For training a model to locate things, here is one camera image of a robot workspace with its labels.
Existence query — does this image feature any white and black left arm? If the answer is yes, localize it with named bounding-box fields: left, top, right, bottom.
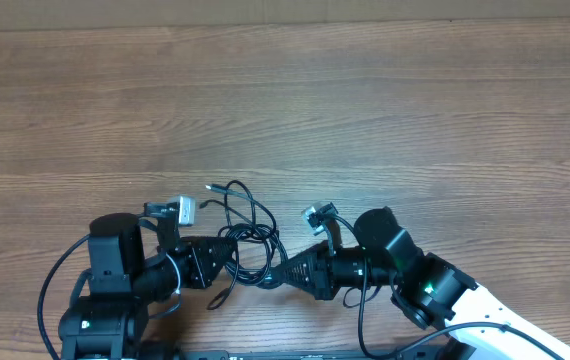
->
left=58, top=213, right=238, bottom=359

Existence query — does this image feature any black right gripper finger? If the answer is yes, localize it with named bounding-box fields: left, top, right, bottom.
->
left=271, top=251, right=317, bottom=293
left=302, top=240, right=329, bottom=254

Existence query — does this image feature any thin black cable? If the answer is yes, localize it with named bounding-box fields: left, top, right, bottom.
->
left=198, top=182, right=279, bottom=311

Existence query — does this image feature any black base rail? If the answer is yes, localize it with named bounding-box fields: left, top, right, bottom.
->
left=178, top=345, right=471, bottom=360

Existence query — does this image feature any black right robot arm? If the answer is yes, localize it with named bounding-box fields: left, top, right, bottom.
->
left=272, top=204, right=570, bottom=359

